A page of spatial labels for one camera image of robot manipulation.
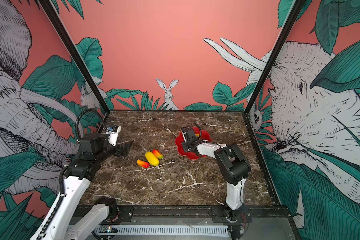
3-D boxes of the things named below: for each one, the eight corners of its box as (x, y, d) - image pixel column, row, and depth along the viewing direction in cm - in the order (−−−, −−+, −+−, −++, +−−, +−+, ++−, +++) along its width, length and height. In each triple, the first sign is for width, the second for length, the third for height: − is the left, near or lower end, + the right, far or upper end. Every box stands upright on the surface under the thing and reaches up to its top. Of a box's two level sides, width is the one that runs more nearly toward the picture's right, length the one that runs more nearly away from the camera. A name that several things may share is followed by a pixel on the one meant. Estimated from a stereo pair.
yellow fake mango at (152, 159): (144, 157, 97) (142, 153, 93) (149, 152, 99) (148, 149, 95) (154, 168, 92) (153, 165, 88) (160, 163, 94) (159, 160, 90)
